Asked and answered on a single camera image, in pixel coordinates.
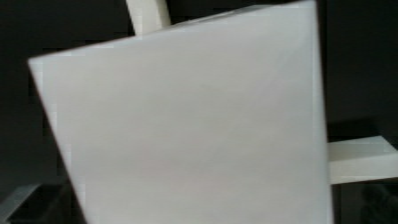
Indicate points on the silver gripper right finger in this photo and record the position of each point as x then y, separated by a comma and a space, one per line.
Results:
366, 203

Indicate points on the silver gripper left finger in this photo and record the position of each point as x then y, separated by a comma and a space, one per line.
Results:
38, 205

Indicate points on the small white tagged block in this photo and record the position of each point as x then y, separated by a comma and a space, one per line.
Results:
185, 112

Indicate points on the white U-shaped fence frame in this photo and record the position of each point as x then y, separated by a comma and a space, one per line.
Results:
363, 158

